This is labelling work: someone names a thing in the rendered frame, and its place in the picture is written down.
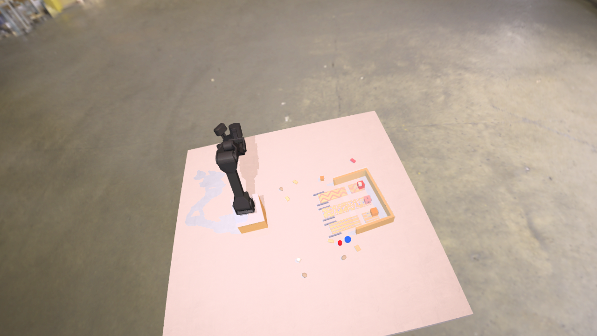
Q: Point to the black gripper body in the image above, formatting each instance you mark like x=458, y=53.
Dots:
x=220, y=131

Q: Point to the peach strip with blue dots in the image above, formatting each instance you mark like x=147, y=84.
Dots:
x=334, y=210

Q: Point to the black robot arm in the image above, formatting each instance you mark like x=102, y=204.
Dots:
x=227, y=156

